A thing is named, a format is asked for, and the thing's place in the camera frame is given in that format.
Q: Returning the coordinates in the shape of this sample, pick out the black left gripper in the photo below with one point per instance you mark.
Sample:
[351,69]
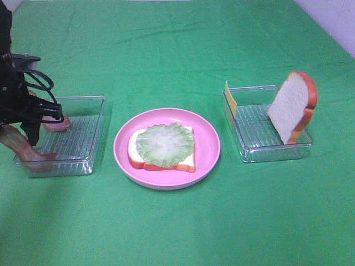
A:
[17,105]

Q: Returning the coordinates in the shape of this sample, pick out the toy bacon strip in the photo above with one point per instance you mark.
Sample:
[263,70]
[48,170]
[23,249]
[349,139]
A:
[54,127]
[12,138]

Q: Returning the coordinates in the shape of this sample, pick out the toy bread slice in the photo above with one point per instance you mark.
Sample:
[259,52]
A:
[293,107]
[137,162]

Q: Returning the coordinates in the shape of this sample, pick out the green toy lettuce leaf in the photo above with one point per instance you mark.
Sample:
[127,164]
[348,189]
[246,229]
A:
[166,145]

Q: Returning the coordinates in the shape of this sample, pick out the yellow toy cheese slice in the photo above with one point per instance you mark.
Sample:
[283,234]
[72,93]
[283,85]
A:
[230,100]

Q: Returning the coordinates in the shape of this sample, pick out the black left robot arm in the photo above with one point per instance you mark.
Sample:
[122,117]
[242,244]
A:
[7,71]

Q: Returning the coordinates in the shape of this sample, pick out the left clear plastic tray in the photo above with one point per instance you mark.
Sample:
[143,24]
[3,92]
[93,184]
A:
[76,147]

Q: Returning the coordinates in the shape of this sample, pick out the clear plastic tray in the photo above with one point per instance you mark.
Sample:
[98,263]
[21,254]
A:
[255,136]
[76,147]

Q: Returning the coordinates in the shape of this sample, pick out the green tablecloth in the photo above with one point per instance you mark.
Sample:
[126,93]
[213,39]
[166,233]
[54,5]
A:
[146,55]

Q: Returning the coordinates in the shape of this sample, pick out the pink round plate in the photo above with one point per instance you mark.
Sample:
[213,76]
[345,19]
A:
[207,144]

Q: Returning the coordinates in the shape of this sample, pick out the right clear plastic tray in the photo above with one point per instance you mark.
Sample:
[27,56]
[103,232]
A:
[255,136]

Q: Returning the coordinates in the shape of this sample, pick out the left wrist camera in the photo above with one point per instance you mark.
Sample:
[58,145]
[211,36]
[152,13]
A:
[21,62]

